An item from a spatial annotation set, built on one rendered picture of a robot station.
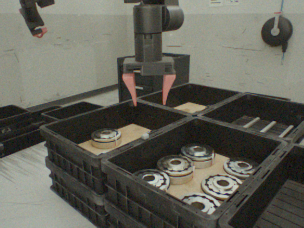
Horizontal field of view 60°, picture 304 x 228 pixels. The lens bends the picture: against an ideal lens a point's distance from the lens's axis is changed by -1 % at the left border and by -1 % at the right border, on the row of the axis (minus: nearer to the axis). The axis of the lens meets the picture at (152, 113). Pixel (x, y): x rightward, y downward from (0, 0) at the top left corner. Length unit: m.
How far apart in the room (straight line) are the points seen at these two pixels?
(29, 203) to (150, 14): 0.67
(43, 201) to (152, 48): 0.61
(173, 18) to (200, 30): 3.73
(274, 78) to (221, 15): 1.19
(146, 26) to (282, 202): 0.50
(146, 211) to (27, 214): 0.42
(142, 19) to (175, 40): 4.01
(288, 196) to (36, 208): 0.70
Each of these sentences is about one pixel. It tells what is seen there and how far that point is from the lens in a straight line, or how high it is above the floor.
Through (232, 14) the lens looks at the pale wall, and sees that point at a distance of 4.12.
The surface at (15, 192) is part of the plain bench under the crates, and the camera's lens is 1.00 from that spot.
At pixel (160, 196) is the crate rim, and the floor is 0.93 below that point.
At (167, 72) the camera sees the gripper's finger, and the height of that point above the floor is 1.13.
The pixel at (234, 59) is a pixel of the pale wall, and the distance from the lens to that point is 4.12.
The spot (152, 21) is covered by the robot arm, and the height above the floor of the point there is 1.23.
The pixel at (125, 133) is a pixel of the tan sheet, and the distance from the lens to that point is 1.00.
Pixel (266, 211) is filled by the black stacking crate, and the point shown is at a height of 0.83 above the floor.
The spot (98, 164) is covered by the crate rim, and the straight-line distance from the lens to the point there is 0.64.
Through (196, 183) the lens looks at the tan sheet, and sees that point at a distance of 0.72.
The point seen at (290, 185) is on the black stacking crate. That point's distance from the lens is 0.79.
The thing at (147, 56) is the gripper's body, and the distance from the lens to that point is 0.53.
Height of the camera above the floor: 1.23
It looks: 20 degrees down
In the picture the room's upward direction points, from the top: straight up
